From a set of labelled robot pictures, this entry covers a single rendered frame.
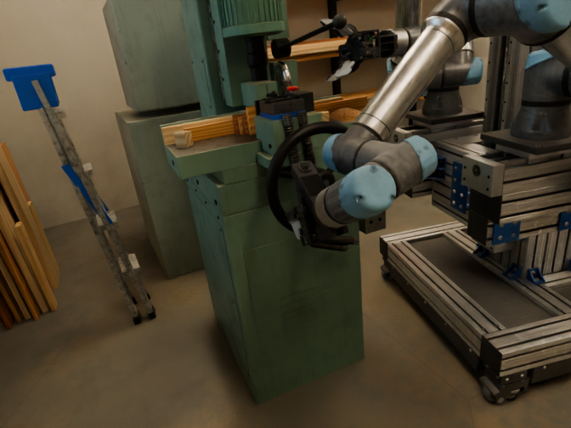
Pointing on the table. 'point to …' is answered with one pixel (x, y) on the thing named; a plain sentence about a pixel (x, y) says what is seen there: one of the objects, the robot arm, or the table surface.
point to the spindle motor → (251, 18)
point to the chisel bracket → (257, 91)
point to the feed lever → (279, 48)
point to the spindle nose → (257, 58)
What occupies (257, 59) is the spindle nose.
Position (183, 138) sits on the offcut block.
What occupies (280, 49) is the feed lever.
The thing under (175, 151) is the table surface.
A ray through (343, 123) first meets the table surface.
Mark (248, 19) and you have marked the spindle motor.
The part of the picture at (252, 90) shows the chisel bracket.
